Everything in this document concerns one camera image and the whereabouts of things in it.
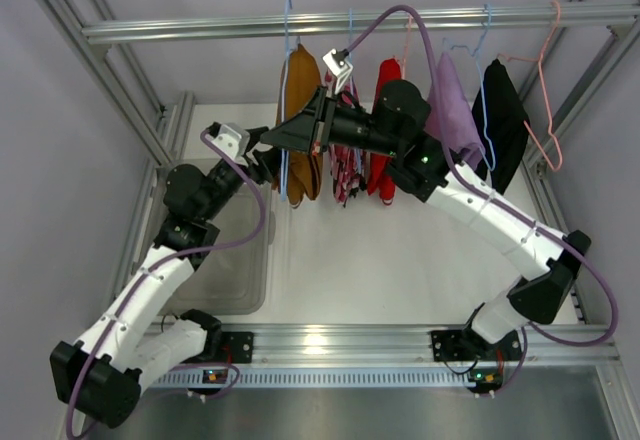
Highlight brown trousers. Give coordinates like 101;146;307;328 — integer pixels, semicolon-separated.
276;44;324;208

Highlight blue hanger with brown trousers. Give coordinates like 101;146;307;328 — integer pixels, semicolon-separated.
279;0;294;207

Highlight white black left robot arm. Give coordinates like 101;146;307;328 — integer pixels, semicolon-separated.
50;123;280;439

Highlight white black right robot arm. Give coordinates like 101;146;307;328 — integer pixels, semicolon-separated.
261;80;591;357

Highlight pink patterned trousers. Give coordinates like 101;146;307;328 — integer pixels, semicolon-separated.
324;70;366;208

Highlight red trousers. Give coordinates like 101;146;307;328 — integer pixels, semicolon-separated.
367;58;402;206

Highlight pink hanger with red trousers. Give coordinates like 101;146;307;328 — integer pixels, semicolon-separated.
397;15;413;79

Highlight lilac trousers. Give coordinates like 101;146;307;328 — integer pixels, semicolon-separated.
425;52;485;168

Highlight blue hanger with lilac trousers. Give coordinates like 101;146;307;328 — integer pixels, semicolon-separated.
442;3;497;173

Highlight black trousers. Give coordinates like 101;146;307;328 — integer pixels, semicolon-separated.
472;59;530;194

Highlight clear plastic bin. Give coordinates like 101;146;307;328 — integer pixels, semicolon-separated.
163;184;274;317

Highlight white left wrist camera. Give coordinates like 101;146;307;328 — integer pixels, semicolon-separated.
209;122;250;166

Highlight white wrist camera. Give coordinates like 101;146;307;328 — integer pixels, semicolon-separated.
323;49;353;96
209;122;250;166

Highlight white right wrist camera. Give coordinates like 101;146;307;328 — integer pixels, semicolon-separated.
323;49;353;96

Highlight right aluminium frame post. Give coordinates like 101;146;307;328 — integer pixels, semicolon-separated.
517;0;640;181

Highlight aluminium frame post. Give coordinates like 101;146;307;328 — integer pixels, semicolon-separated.
7;0;196;171
517;0;640;181

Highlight left aluminium frame post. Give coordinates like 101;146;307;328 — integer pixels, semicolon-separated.
7;0;196;171

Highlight grey slotted cable duct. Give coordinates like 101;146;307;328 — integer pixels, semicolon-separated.
149;365;481;390

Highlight aluminium hanging rail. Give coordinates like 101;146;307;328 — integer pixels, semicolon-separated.
81;2;639;45

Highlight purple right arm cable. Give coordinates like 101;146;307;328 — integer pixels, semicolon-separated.
344;4;620;399

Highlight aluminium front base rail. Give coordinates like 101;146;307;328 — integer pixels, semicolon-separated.
223;323;620;368

